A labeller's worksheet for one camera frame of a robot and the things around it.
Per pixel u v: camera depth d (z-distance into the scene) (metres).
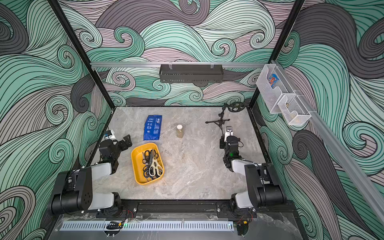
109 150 0.69
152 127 1.04
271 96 0.86
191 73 0.94
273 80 0.84
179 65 0.94
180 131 0.97
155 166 0.84
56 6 0.71
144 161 0.88
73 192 0.43
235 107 0.89
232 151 0.71
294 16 0.74
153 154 0.92
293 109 0.76
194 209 0.77
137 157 0.92
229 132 0.77
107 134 0.76
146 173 0.81
